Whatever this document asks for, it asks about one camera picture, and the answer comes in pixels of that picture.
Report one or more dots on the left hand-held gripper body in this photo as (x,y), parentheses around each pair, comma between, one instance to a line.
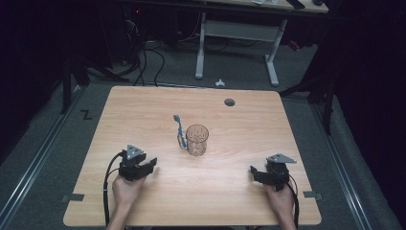
(130,164)

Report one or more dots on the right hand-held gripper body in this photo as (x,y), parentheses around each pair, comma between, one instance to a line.
(278,171)

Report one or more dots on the blue and grey toothbrush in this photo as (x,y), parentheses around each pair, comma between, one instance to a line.
(180,131)

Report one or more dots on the clear brown plastic cup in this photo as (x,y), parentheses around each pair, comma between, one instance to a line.
(197,140)

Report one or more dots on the person's left hand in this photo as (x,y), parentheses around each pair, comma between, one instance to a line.
(126,191)

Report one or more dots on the person's right hand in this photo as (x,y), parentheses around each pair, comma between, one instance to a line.
(281,201)

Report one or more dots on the grey tape strip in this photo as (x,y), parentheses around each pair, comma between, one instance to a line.
(75,197)
(312,194)

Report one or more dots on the black metal stand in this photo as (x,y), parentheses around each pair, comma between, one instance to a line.
(327,105)
(67,86)

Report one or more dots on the small white floor object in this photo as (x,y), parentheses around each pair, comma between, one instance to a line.
(220,83)

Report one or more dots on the white-legged wooden desk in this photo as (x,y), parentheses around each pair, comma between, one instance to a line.
(242,32)

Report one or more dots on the metal floor rail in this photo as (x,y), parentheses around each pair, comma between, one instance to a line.
(344,172)
(35,166)

